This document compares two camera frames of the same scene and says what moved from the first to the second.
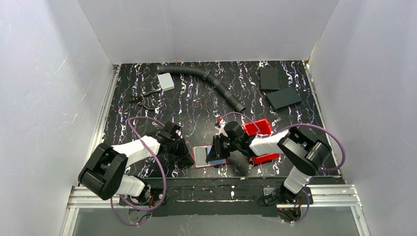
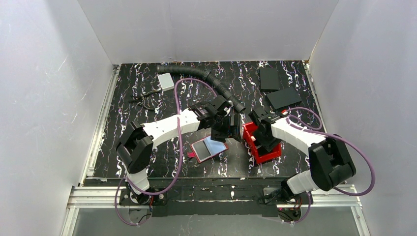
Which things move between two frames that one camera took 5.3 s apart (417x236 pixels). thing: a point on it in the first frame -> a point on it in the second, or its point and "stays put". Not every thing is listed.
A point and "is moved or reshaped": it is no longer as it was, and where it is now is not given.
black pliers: x=137 y=98 stays put
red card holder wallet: x=199 y=155 is moved or reshaped
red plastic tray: x=262 y=127 stays put
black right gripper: x=222 y=147 -> x=260 y=137
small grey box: x=166 y=81 stays put
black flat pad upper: x=268 y=79 stays put
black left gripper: x=177 y=145 -> x=226 y=129
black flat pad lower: x=283 y=98 stays put
